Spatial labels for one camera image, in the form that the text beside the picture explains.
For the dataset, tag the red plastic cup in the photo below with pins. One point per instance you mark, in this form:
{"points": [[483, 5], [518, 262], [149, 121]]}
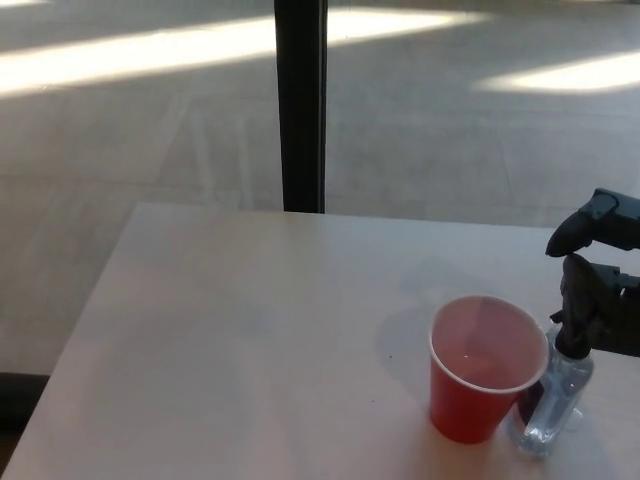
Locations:
{"points": [[462, 407]]}

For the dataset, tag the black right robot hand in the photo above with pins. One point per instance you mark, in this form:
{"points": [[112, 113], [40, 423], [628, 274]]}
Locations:
{"points": [[595, 305]]}

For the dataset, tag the clear pump soap bottle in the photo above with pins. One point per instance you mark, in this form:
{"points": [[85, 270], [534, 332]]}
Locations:
{"points": [[555, 395]]}

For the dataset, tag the black window frame post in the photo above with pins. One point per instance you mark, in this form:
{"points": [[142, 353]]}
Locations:
{"points": [[302, 105]]}

